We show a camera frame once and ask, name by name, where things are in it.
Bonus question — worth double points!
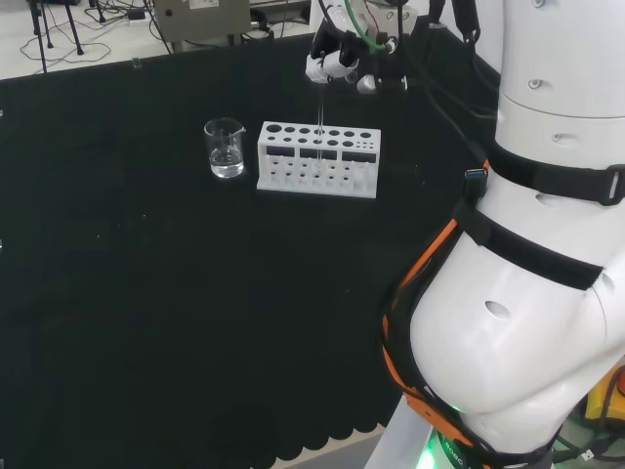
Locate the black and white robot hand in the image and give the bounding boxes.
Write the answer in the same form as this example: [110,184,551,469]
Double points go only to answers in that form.
[305,2,410,94]

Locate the clear glass rod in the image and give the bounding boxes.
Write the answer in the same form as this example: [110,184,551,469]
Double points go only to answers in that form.
[315,79,330,178]

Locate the white test tube rack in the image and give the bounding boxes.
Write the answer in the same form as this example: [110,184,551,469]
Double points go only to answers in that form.
[256,120,383,200]

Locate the grey metal equipment box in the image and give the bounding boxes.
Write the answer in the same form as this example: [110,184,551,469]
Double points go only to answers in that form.
[152,0,254,51]

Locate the glass beaker with water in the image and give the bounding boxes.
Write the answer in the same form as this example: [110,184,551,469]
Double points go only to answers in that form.
[203,118,247,180]

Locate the black tripod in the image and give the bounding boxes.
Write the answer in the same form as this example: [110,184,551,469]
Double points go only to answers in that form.
[26,0,87,56]

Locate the black bench cloth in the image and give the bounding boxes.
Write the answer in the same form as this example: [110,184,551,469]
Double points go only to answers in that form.
[0,17,502,463]

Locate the thin dark stand pole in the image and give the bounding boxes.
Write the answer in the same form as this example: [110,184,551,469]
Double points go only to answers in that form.
[29,0,49,74]

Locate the pale board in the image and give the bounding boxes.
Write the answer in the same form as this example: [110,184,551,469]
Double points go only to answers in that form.
[366,395,442,469]

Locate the yellow stop button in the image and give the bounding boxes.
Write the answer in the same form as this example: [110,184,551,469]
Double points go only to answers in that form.
[583,364,625,434]

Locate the black floor cable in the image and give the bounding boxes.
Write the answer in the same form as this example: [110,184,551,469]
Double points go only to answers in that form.
[19,38,114,67]

